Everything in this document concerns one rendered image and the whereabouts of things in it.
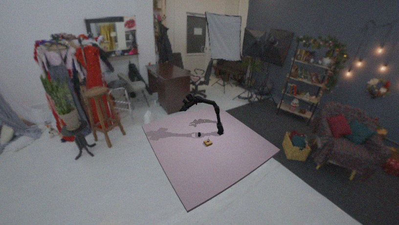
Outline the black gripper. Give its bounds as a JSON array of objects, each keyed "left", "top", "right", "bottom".
[{"left": 179, "top": 102, "right": 192, "bottom": 112}]

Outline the tan wooden block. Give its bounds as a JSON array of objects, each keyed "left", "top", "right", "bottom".
[{"left": 203, "top": 140, "right": 213, "bottom": 147}]

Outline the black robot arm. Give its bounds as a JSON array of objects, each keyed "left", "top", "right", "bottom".
[{"left": 182, "top": 94, "right": 223, "bottom": 135}]

